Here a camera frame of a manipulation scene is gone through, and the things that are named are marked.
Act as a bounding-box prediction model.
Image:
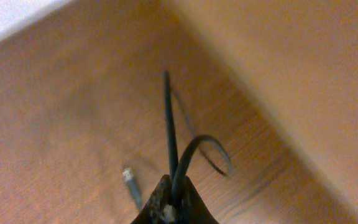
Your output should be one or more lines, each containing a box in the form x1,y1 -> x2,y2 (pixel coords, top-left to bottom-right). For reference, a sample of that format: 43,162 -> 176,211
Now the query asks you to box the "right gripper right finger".
178,177 -> 219,224

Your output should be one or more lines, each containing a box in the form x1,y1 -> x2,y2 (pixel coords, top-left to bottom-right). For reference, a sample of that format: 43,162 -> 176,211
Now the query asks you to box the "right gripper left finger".
131,174 -> 172,224

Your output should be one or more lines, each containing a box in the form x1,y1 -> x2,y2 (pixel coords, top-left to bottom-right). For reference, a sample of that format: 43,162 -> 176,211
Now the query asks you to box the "thick black usb cable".
121,70 -> 234,212

